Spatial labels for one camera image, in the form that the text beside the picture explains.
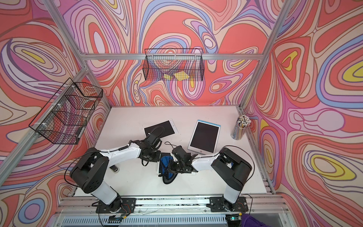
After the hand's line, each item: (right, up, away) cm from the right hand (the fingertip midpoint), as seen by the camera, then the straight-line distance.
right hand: (168, 175), depth 85 cm
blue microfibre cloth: (-2, +9, +1) cm, 9 cm away
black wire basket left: (-54, +34, -13) cm, 65 cm away
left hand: (-6, +8, +5) cm, 11 cm away
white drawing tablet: (-5, +5, +1) cm, 7 cm away
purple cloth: (+40, -14, -19) cm, 46 cm away
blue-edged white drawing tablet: (+25, +20, +16) cm, 36 cm away
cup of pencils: (+46, +28, +6) cm, 54 cm away
